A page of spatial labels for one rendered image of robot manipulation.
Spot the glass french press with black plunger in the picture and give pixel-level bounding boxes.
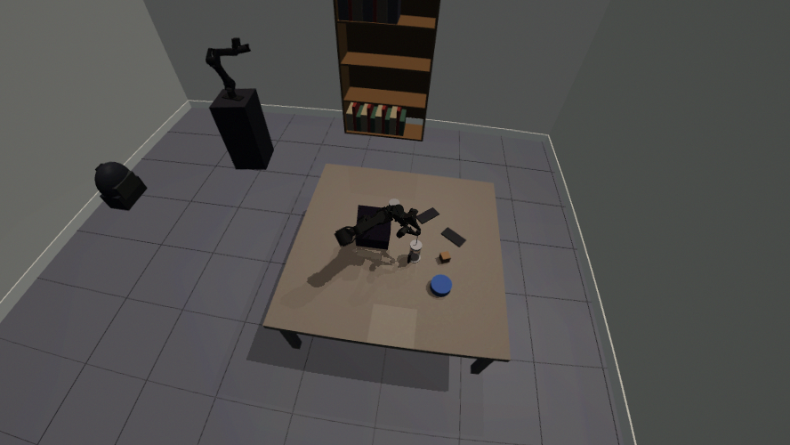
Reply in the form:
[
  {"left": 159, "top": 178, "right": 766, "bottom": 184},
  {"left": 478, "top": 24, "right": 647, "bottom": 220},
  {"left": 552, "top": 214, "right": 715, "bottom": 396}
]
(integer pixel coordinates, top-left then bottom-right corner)
[{"left": 407, "top": 230, "right": 423, "bottom": 263}]

